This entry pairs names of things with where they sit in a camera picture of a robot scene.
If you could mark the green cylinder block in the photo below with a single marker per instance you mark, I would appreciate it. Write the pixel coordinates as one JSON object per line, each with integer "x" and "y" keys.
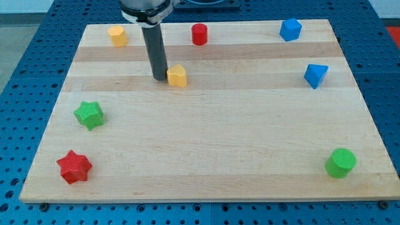
{"x": 340, "y": 163}

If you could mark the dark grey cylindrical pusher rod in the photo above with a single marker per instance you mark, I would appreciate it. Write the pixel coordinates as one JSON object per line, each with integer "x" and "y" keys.
{"x": 156, "y": 52}

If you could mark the red star block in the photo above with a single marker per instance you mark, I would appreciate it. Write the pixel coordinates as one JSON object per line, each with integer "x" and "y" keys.
{"x": 74, "y": 167}

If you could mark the blue perforated table plate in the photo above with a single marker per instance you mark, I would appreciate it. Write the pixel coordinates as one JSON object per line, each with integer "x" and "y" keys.
{"x": 30, "y": 95}

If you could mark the red cylinder block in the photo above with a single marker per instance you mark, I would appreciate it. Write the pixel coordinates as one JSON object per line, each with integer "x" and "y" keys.
{"x": 199, "y": 33}

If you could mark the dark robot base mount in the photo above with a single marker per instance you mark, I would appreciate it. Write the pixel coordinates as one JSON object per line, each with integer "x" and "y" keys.
{"x": 207, "y": 4}

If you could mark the yellow heart block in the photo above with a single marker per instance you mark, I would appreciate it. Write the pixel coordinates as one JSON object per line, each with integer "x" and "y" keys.
{"x": 176, "y": 76}

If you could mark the green star block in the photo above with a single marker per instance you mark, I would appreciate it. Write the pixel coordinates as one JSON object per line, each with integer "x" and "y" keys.
{"x": 89, "y": 114}

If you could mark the wooden board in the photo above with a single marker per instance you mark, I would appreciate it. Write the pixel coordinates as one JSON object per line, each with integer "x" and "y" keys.
{"x": 247, "y": 127}

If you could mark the blue cube block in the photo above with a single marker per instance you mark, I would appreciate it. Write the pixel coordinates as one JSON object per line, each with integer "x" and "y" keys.
{"x": 290, "y": 29}

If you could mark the blue pyramid block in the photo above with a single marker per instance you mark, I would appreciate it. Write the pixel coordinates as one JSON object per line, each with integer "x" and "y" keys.
{"x": 315, "y": 74}

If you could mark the yellow hexagon block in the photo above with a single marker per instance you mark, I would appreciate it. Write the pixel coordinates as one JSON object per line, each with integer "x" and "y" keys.
{"x": 118, "y": 36}

